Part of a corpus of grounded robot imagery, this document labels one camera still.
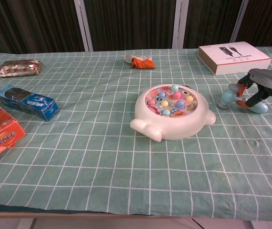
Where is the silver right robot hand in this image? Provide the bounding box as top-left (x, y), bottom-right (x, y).
top-left (235, 68), bottom-right (272, 109)

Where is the white fishing game toy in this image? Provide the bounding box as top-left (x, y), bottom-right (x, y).
top-left (130, 83), bottom-right (217, 143)

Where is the white orange snack packet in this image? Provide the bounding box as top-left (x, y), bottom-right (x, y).
top-left (124, 53), bottom-right (155, 70)

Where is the green checked tablecloth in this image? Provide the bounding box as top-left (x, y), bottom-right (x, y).
top-left (0, 46), bottom-right (272, 219)

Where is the blue cookie box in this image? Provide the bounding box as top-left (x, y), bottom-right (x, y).
top-left (0, 84), bottom-right (60, 122)

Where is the silver red snack bag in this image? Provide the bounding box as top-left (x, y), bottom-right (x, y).
top-left (0, 59), bottom-right (44, 78)

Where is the orange egg roll box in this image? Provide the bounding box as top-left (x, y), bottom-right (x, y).
top-left (0, 94), bottom-right (26, 156)

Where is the white cable product box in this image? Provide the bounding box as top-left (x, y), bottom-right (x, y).
top-left (197, 41), bottom-right (272, 76)

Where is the white partition post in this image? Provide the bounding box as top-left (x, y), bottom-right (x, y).
top-left (230, 0), bottom-right (250, 43)
top-left (171, 0), bottom-right (189, 49)
top-left (73, 0), bottom-right (93, 52)

